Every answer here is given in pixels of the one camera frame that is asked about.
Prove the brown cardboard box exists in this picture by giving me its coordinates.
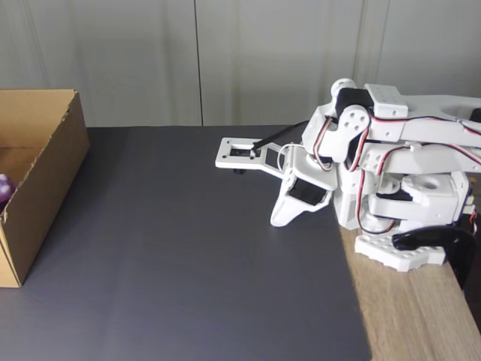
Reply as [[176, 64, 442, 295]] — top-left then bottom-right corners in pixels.
[[0, 88, 91, 289]]

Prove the black camera cable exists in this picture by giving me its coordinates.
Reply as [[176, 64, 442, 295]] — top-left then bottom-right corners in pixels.
[[252, 120, 311, 153]]

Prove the pink purple bumpy ball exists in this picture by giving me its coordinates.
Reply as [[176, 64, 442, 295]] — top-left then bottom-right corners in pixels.
[[0, 173, 19, 206]]

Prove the dark grey table mat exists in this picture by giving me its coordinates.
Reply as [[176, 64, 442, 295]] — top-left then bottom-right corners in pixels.
[[0, 125, 373, 361]]

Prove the black table clamp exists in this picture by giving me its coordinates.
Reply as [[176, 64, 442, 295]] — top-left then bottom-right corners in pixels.
[[392, 226, 476, 290]]

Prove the thin white cable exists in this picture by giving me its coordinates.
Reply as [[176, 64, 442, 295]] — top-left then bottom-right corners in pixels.
[[277, 144, 302, 171]]

